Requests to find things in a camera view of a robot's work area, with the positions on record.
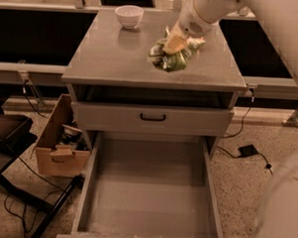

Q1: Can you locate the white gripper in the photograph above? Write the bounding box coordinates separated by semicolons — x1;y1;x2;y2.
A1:
163;2;220;55

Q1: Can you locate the green jalapeno chip bag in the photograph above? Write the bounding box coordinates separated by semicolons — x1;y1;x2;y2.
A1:
147;28;206;72

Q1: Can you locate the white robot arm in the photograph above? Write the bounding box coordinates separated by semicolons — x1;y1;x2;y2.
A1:
164;0;298;238

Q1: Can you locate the grey drawer cabinet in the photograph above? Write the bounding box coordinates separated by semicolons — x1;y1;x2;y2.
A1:
62;8;246;151

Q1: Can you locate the closed grey upper drawer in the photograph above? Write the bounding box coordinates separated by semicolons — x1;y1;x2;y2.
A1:
72;102;234;136

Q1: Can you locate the open grey middle drawer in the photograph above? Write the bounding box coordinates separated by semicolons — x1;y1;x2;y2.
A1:
56;132;224;238

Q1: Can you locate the white ceramic bowl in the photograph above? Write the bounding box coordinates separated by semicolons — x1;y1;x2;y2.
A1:
115;5;144;29

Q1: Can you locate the black power adapter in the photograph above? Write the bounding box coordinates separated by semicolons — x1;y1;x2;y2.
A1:
239;145;258;158

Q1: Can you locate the white cup in box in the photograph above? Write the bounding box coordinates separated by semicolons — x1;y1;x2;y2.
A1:
62;124;82;137

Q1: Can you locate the brown cardboard box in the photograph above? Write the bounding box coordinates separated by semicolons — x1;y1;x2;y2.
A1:
36;94;90;178

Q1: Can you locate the black drawer handle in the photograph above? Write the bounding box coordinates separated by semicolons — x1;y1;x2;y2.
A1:
140;113;166;122

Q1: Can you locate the black floor cable right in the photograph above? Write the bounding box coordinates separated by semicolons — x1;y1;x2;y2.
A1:
215;145;275;176

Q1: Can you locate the black floor cable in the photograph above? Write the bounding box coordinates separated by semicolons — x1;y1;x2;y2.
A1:
215;145;275;176
1;156;76;236

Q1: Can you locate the metal window rail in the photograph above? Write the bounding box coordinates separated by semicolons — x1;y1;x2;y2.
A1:
0;61;66;86

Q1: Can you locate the black floor cable left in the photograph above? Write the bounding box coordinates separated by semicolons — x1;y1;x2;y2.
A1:
1;156;76;236

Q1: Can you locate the black table frame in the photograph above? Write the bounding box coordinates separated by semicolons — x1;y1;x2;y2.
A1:
0;112;88;238

